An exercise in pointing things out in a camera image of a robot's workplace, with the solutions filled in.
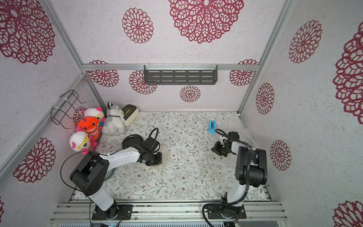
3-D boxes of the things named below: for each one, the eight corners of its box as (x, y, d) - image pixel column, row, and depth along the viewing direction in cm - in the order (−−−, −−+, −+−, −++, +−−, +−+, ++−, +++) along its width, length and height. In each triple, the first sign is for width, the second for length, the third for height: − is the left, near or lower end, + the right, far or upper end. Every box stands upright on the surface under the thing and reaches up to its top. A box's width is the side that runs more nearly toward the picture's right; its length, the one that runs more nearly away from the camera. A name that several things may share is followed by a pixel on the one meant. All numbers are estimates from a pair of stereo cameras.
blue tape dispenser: (209, 133, 110) (210, 129, 106) (209, 123, 116) (209, 120, 112) (215, 134, 109) (216, 130, 106) (215, 124, 116) (216, 120, 112)
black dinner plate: (123, 149, 101) (122, 146, 98) (123, 139, 106) (121, 137, 104) (143, 144, 103) (142, 141, 101) (141, 135, 109) (141, 132, 106)
